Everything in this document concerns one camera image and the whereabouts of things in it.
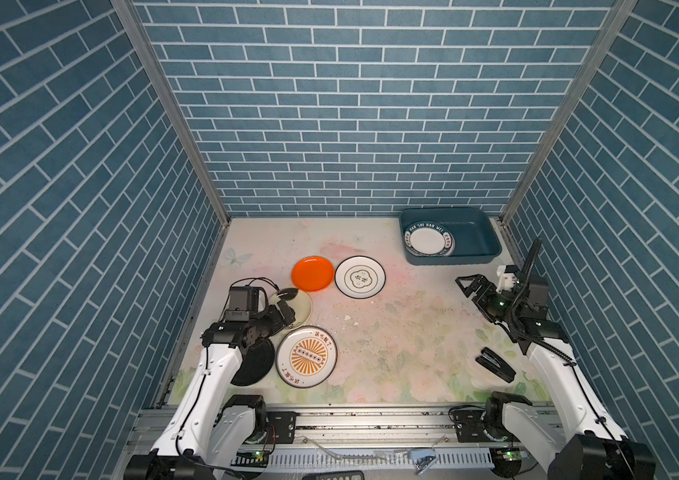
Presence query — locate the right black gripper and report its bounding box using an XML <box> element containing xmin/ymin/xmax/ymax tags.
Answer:
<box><xmin>457</xmin><ymin>274</ymin><xmax>521</xmax><ymax>326</ymax></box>

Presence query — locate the white plate teal lettered rim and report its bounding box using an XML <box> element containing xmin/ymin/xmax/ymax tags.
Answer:
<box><xmin>403</xmin><ymin>221</ymin><xmax>455</xmax><ymax>257</ymax></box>

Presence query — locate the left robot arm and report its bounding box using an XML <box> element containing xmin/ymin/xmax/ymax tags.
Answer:
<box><xmin>123</xmin><ymin>277</ymin><xmax>299</xmax><ymax>479</ymax></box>

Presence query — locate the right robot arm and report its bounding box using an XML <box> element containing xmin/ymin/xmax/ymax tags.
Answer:
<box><xmin>455</xmin><ymin>238</ymin><xmax>657</xmax><ymax>479</ymax></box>

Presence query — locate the teal plastic bin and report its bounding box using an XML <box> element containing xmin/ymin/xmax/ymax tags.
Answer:
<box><xmin>399</xmin><ymin>207</ymin><xmax>503</xmax><ymax>266</ymax></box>

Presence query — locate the cream plate green edge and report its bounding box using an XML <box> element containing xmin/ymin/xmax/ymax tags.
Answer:
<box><xmin>269</xmin><ymin>290</ymin><xmax>313</xmax><ymax>330</ymax></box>

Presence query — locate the orange plastic plate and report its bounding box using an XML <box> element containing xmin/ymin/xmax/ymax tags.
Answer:
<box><xmin>291</xmin><ymin>256</ymin><xmax>335</xmax><ymax>292</ymax></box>

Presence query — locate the white plate orange sunburst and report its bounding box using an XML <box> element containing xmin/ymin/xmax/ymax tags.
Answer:
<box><xmin>276</xmin><ymin>326</ymin><xmax>339</xmax><ymax>389</ymax></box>

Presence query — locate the black round plate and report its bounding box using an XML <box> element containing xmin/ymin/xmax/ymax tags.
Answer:
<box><xmin>232</xmin><ymin>339</ymin><xmax>276</xmax><ymax>387</ymax></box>

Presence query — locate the white plate clover emblem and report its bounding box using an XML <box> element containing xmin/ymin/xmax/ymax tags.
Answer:
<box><xmin>335</xmin><ymin>255</ymin><xmax>387</xmax><ymax>300</ymax></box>

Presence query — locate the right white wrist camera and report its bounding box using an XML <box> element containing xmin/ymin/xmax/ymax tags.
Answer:
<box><xmin>497</xmin><ymin>265</ymin><xmax>519</xmax><ymax>293</ymax></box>

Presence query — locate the aluminium mounting rail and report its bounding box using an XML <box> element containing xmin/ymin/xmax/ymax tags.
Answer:
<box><xmin>110</xmin><ymin>404</ymin><xmax>635</xmax><ymax>480</ymax></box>

